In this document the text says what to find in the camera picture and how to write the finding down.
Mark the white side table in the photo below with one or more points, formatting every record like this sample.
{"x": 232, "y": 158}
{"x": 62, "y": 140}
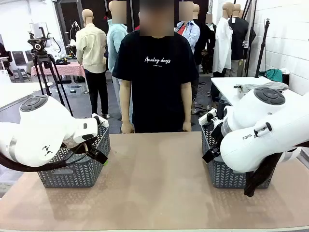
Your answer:
{"x": 224, "y": 87}

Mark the black camera tripod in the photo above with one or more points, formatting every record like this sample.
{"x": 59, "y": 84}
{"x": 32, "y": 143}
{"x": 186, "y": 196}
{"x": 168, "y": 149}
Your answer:
{"x": 43, "y": 60}

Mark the green bag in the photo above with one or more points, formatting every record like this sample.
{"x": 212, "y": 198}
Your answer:
{"x": 275, "y": 75}

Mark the mannequin in dark jacket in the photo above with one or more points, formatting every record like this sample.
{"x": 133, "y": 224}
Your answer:
{"x": 205, "y": 41}

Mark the person's right hand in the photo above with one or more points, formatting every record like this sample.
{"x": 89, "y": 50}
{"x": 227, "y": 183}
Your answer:
{"x": 127, "y": 128}

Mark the gray cloth on side table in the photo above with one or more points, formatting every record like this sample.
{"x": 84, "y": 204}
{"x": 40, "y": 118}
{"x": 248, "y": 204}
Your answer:
{"x": 272, "y": 85}

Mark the mannequin in white shirt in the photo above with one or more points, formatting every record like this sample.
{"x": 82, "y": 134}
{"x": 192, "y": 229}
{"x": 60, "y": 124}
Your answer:
{"x": 222, "y": 48}

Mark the mannequin in black shirt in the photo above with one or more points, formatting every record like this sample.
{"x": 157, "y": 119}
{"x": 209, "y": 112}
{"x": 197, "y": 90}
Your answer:
{"x": 239, "y": 41}

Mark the person's left hand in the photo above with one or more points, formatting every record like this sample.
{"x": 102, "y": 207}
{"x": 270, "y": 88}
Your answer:
{"x": 187, "y": 126}

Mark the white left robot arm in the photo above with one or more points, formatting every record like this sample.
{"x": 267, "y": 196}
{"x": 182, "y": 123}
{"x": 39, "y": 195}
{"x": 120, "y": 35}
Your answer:
{"x": 36, "y": 125}

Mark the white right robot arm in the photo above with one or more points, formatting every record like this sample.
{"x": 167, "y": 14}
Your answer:
{"x": 265, "y": 135}

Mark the black light stand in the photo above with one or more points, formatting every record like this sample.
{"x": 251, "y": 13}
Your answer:
{"x": 263, "y": 48}

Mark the person in black t-shirt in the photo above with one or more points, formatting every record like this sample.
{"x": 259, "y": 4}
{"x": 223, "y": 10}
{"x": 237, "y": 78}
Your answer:
{"x": 157, "y": 91}

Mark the mannequin in blue shirt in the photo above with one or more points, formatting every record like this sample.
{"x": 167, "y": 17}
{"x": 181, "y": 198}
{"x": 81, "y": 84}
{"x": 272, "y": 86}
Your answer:
{"x": 192, "y": 31}

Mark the person's right forearm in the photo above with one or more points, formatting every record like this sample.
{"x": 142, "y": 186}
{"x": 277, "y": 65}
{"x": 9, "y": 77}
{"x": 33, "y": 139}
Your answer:
{"x": 125, "y": 101}

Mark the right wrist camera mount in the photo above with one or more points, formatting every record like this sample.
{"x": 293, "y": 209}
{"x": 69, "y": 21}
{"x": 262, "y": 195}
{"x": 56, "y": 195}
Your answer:
{"x": 207, "y": 117}

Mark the mannequin in cream jacket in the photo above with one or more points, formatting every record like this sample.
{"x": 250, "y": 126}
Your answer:
{"x": 91, "y": 48}

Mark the table with pink checkered cloth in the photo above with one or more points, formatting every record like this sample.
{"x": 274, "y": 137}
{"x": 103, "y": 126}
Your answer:
{"x": 65, "y": 68}

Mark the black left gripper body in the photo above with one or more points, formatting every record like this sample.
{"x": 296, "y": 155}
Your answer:
{"x": 96, "y": 154}

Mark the gray plastic lattice basket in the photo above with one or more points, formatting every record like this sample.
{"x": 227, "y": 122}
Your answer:
{"x": 222, "y": 174}
{"x": 79, "y": 171}

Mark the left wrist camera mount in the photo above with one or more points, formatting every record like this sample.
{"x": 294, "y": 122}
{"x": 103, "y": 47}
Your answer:
{"x": 102, "y": 119}

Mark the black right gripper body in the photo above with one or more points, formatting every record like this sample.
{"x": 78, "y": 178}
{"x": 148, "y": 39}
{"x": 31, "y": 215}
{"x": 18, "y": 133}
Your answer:
{"x": 212, "y": 152}

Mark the person's left forearm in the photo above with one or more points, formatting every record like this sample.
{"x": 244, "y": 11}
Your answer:
{"x": 186, "y": 101}

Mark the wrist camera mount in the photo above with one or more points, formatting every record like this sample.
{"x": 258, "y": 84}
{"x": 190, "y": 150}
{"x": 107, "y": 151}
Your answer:
{"x": 207, "y": 117}
{"x": 102, "y": 119}

